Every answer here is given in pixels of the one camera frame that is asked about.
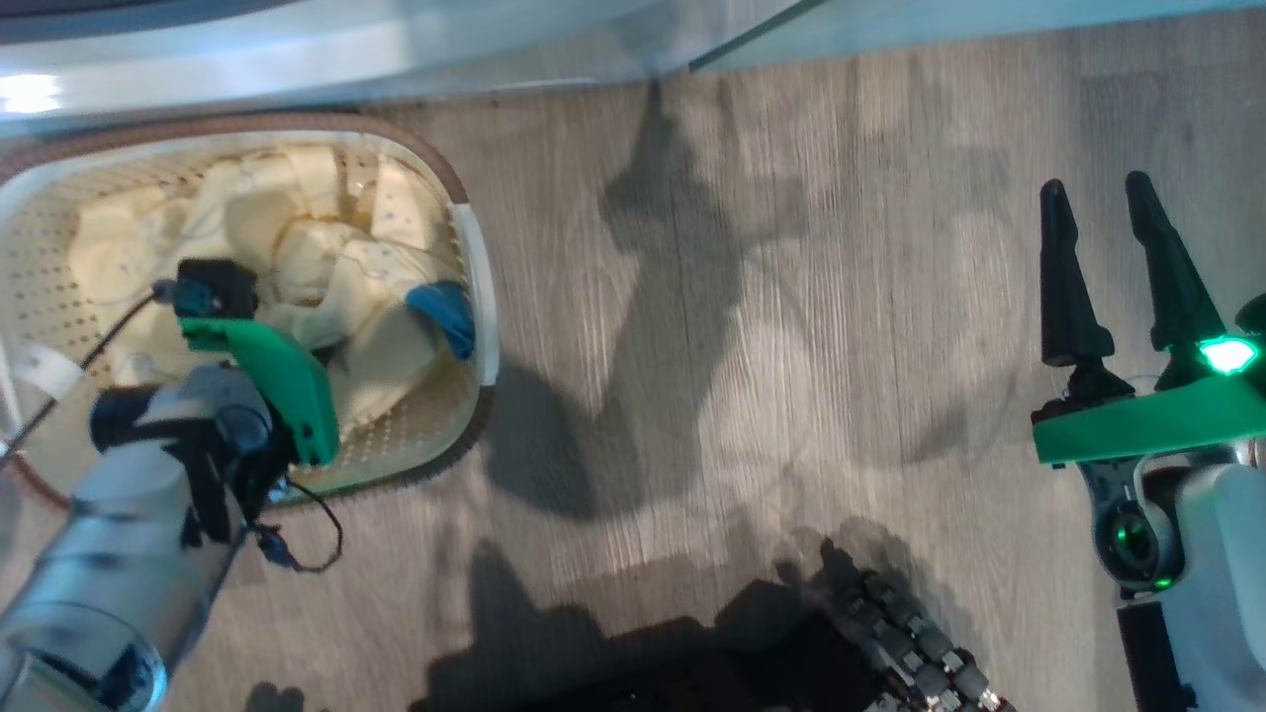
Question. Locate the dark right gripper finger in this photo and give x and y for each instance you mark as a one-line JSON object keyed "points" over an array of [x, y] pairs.
{"points": [[1068, 307], [1177, 287]]}

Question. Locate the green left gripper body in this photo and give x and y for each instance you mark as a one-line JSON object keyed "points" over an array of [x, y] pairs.
{"points": [[292, 381]]}

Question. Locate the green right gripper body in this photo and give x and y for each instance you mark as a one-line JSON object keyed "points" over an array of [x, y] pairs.
{"points": [[1167, 420]]}

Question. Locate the yellow bear print garment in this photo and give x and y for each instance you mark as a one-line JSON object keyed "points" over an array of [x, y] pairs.
{"points": [[346, 267]]}

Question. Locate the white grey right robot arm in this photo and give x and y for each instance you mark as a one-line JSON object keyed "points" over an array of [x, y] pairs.
{"points": [[1217, 564]]}

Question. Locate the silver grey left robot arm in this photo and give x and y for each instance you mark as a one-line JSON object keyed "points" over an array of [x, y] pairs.
{"points": [[119, 534]]}

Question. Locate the cream perforated laundry basket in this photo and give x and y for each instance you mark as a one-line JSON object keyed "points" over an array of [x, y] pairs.
{"points": [[59, 297]]}

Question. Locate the white washing machine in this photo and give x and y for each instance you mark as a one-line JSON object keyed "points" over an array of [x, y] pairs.
{"points": [[297, 59]]}

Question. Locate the teal cabinet with dark plinth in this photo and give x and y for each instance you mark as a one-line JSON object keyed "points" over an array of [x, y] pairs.
{"points": [[989, 25]]}

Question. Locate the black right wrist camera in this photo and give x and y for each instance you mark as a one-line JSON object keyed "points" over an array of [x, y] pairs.
{"points": [[1254, 314]]}

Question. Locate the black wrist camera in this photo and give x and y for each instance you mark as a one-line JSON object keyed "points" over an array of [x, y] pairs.
{"points": [[223, 287], [1254, 314]]}

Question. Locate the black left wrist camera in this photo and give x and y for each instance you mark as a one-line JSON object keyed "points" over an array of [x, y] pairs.
{"points": [[223, 287]]}

